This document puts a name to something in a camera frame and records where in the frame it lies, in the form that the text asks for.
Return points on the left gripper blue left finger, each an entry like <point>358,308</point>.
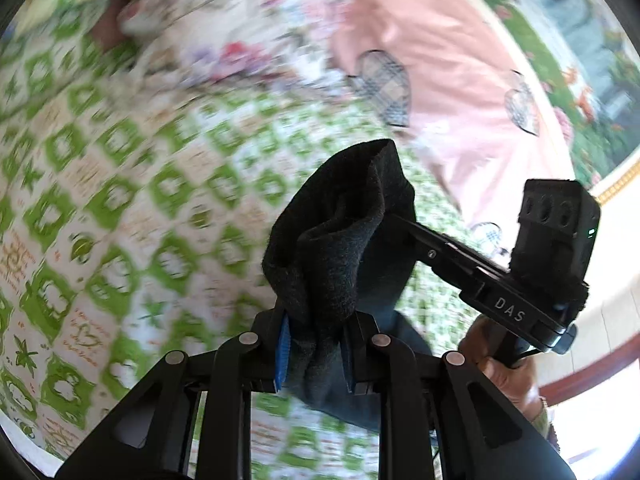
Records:
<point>283,349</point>

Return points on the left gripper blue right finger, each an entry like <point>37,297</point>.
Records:
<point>346,355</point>

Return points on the black pants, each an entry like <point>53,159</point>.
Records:
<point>333,252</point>

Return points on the right hand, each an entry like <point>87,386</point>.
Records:
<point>518,384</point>

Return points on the green patterned bed sheet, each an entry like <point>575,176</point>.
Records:
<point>132,227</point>

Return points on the landscape painting headboard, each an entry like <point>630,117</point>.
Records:
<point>589,68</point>

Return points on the pink plaid-heart quilt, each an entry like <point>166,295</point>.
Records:
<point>477,115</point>

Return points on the floral white cloth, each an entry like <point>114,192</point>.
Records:
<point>185,43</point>

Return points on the wooden window frame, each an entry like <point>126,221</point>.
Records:
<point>594,374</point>

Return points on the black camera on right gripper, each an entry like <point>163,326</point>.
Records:
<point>559,221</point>

